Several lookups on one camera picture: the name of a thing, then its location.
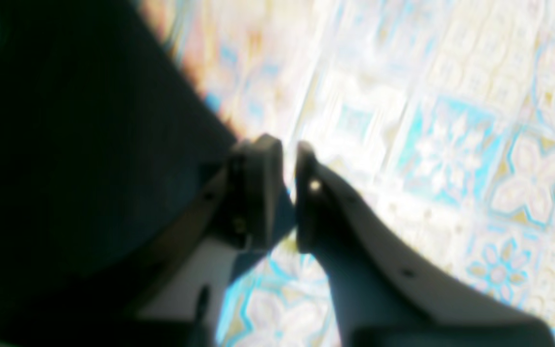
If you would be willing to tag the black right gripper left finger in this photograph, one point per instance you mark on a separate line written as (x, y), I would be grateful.
(169, 292)

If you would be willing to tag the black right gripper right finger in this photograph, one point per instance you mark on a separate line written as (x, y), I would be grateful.
(384, 294)

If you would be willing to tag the dark navy T-shirt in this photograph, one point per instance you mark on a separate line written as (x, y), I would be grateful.
(103, 144)

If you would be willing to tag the colourful patterned tablecloth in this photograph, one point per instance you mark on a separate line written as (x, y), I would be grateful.
(441, 113)

